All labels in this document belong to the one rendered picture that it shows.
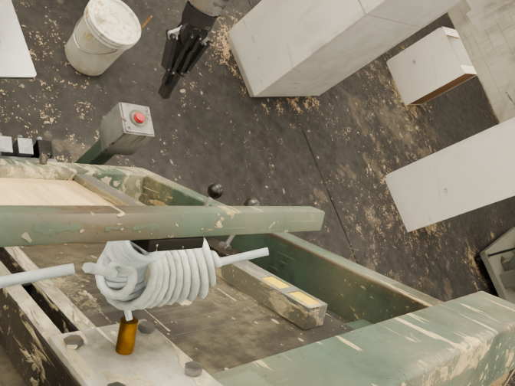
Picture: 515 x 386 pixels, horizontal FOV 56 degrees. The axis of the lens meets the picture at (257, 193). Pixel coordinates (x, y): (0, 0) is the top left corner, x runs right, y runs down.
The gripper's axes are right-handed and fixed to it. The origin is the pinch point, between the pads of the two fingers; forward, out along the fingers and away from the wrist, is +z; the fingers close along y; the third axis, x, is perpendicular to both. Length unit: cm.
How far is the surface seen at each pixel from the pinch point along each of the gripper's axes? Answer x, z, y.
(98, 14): 132, 43, 64
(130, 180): 14, 46, 16
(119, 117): 33, 35, 18
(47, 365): -60, -2, -57
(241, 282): -52, 10, -12
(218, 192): -30.2, 8.2, -2.1
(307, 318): -67, 2, -14
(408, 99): 123, 63, 467
